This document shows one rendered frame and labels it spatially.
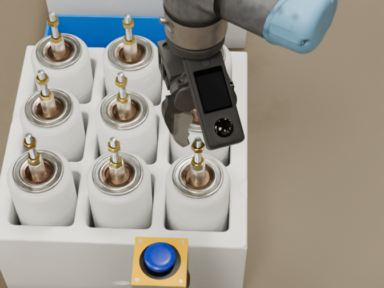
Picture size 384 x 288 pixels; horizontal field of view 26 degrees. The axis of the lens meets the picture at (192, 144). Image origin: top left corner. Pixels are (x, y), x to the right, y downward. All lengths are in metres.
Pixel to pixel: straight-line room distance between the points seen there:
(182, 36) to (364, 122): 0.74
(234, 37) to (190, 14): 0.77
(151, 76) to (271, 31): 0.53
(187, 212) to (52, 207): 0.20
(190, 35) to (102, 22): 0.69
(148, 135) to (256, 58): 0.47
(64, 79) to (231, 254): 0.39
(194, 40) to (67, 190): 0.39
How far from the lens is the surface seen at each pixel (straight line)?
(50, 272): 1.36
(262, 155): 1.56
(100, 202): 1.22
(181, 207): 1.22
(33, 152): 1.20
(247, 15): 0.87
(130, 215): 1.24
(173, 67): 1.04
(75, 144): 1.34
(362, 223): 1.50
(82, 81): 1.39
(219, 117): 0.99
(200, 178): 1.21
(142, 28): 1.63
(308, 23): 0.85
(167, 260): 1.07
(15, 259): 1.34
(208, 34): 0.95
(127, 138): 1.28
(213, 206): 1.22
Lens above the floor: 1.28
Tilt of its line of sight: 55 degrees down
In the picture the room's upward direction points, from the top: straight up
